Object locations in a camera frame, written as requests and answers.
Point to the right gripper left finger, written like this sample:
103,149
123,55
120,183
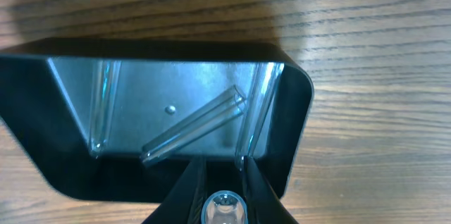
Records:
183,203

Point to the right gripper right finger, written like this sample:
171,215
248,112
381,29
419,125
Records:
264,206

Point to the black tray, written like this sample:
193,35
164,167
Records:
35,111

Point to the clear test tube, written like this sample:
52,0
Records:
194,125
259,111
223,210
102,111

